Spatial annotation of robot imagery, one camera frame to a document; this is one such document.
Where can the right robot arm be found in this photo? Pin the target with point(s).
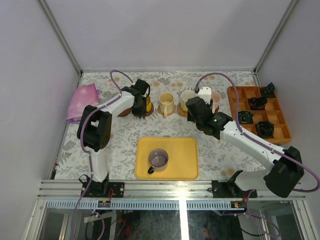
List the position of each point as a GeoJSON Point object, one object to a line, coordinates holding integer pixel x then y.
{"type": "Point", "coordinates": [282, 166]}

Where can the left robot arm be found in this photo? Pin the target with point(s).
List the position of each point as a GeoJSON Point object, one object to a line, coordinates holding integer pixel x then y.
{"type": "Point", "coordinates": [95, 126]}

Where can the brown wooden coaster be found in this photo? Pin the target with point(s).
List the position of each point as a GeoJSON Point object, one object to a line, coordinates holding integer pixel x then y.
{"type": "Point", "coordinates": [125, 112]}
{"type": "Point", "coordinates": [151, 111]}

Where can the woven rattan coaster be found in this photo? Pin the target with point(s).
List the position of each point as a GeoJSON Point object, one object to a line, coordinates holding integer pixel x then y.
{"type": "Point", "coordinates": [168, 114]}
{"type": "Point", "coordinates": [181, 112]}

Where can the black bundle top compartment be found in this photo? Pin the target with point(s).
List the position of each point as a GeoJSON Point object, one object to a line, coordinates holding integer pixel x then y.
{"type": "Point", "coordinates": [268, 91]}

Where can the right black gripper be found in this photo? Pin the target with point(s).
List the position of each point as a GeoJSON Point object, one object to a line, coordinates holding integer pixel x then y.
{"type": "Point", "coordinates": [190, 118]}

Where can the pink ceramic mug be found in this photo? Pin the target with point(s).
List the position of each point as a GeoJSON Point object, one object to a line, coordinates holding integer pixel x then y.
{"type": "Point", "coordinates": [216, 98]}

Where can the white mug green handle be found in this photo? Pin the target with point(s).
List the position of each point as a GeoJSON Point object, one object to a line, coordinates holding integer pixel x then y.
{"type": "Point", "coordinates": [185, 96]}

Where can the woven rattan coaster front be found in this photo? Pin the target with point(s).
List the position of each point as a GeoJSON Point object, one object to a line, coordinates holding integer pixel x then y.
{"type": "Point", "coordinates": [168, 114]}

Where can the black bundle lower compartment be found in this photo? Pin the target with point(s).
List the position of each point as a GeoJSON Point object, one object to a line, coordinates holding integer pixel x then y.
{"type": "Point", "coordinates": [265, 129]}

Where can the cream ceramic mug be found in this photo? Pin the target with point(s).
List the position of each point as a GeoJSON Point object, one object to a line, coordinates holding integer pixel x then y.
{"type": "Point", "coordinates": [166, 102]}

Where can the black bundle middle compartment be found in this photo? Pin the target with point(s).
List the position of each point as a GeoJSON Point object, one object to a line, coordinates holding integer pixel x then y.
{"type": "Point", "coordinates": [257, 103]}

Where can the woven rattan coaster back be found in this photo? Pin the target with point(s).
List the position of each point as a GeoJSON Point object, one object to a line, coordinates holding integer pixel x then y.
{"type": "Point", "coordinates": [181, 112]}

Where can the black bundle centre compartment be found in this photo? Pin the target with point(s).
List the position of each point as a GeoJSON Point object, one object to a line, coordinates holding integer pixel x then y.
{"type": "Point", "coordinates": [245, 117]}

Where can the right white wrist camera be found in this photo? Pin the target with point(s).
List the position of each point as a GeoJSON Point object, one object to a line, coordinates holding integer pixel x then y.
{"type": "Point", "coordinates": [205, 93]}

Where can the yellow plastic tray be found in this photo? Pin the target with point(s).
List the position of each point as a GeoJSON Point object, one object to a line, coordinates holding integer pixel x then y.
{"type": "Point", "coordinates": [183, 164]}

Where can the aluminium front rail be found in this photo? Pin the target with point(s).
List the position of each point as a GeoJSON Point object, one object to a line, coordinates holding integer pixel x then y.
{"type": "Point", "coordinates": [133, 190]}

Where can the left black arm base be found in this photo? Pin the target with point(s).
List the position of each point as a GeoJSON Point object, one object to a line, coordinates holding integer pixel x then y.
{"type": "Point", "coordinates": [105, 189]}

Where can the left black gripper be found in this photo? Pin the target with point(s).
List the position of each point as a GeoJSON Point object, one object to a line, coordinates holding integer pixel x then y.
{"type": "Point", "coordinates": [139, 108]}

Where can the purple ceramic mug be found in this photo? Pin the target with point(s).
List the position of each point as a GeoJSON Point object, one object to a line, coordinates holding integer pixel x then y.
{"type": "Point", "coordinates": [158, 160]}

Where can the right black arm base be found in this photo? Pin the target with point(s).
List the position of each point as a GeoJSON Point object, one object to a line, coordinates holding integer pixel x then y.
{"type": "Point", "coordinates": [230, 188]}

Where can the yellow glass mug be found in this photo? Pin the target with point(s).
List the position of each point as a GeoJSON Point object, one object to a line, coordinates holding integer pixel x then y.
{"type": "Point", "coordinates": [148, 103]}

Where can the purple snowflake cloth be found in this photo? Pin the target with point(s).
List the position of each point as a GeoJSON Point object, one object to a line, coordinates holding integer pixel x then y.
{"type": "Point", "coordinates": [82, 97]}

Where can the black bundle compartment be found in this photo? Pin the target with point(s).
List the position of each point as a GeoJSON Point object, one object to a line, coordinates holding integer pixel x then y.
{"type": "Point", "coordinates": [257, 103]}
{"type": "Point", "coordinates": [268, 91]}
{"type": "Point", "coordinates": [245, 117]}
{"type": "Point", "coordinates": [265, 129]}

